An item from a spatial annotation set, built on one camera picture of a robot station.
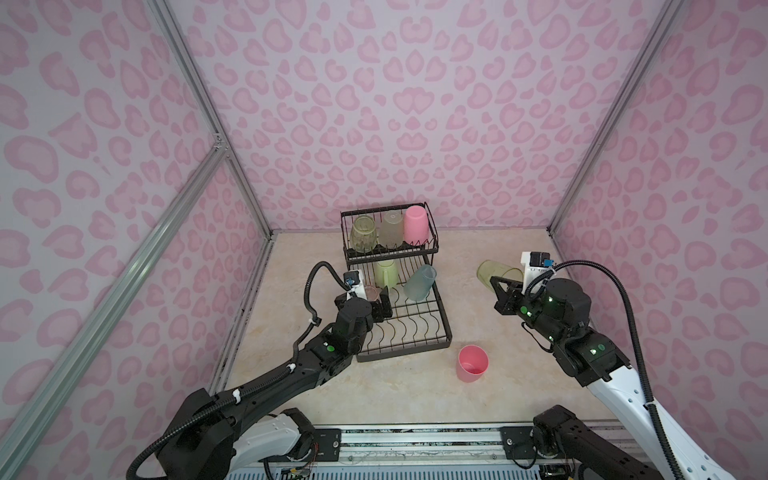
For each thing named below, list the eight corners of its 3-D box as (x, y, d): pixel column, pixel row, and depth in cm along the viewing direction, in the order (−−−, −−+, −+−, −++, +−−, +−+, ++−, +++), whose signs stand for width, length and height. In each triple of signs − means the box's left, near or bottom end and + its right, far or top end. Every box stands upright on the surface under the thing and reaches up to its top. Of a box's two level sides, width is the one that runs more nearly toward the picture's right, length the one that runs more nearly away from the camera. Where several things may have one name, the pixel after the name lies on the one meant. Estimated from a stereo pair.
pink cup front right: (457, 382, 85) (464, 368, 77) (454, 359, 89) (460, 343, 81) (481, 382, 85) (490, 368, 77) (477, 359, 89) (485, 343, 81)
